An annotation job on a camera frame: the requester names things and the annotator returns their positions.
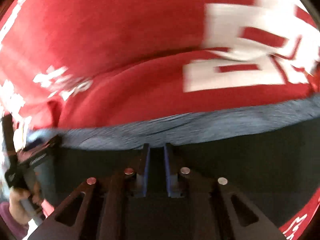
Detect pink sleeve forearm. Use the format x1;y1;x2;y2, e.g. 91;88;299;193
1;202;29;239

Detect red blanket with white characters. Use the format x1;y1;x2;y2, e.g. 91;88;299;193
1;0;319;239

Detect black grey-waistband pants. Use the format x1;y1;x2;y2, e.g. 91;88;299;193
30;95;319;239

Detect person's left hand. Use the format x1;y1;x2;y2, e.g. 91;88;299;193
8;179;45;225

